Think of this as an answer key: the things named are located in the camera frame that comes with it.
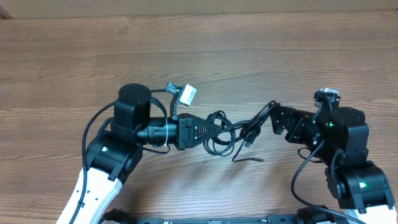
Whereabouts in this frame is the left camera cable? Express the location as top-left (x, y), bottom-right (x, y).
top-left (68, 88), bottom-right (175, 224)

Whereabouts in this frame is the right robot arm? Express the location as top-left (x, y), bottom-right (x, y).
top-left (270, 104), bottom-right (397, 223)

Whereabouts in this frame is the camera cable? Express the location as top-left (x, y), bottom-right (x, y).
top-left (68, 88), bottom-right (175, 224)
top-left (290, 93), bottom-right (368, 224)

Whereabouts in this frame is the black usb cable bundle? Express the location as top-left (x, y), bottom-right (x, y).
top-left (202, 100), bottom-right (280, 163)

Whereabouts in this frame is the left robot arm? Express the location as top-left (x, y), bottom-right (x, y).
top-left (57, 83), bottom-right (222, 223)

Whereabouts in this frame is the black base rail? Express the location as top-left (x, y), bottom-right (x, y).
top-left (99, 205), bottom-right (346, 224)

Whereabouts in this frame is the right camera cable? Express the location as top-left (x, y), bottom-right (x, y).
top-left (290, 93), bottom-right (368, 224)

